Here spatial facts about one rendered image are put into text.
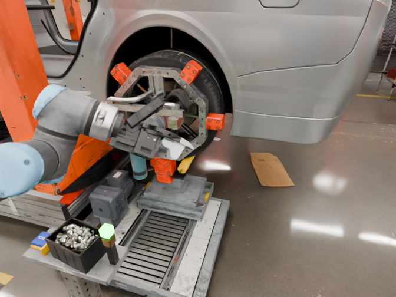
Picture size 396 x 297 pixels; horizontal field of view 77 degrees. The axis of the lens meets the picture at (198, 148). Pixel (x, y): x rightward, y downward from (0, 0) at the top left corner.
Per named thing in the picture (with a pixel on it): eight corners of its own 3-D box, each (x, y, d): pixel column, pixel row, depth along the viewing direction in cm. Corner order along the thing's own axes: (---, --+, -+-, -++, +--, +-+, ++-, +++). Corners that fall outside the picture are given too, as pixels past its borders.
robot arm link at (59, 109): (40, 119, 62) (53, 82, 62) (91, 137, 66) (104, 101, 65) (25, 121, 53) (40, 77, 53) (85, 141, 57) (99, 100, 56)
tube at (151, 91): (155, 95, 136) (154, 75, 131) (139, 107, 120) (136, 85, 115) (126, 92, 140) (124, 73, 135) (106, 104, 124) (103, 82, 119)
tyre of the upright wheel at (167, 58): (248, 101, 155) (170, 22, 146) (244, 115, 135) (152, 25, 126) (185, 159, 190) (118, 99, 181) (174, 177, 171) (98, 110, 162)
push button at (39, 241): (56, 237, 117) (55, 234, 116) (44, 249, 111) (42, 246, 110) (44, 234, 119) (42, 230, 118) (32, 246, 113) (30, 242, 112)
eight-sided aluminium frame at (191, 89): (207, 159, 154) (209, 69, 127) (204, 165, 148) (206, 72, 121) (128, 147, 167) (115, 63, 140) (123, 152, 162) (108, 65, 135)
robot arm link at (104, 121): (102, 106, 66) (102, 96, 57) (121, 114, 68) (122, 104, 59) (90, 138, 64) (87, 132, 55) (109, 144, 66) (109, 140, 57)
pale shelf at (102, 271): (129, 251, 115) (128, 247, 113) (108, 286, 100) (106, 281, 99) (52, 231, 125) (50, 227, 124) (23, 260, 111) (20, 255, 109)
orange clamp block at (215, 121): (208, 123, 143) (224, 125, 141) (205, 129, 137) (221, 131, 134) (208, 112, 140) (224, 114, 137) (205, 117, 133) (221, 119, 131)
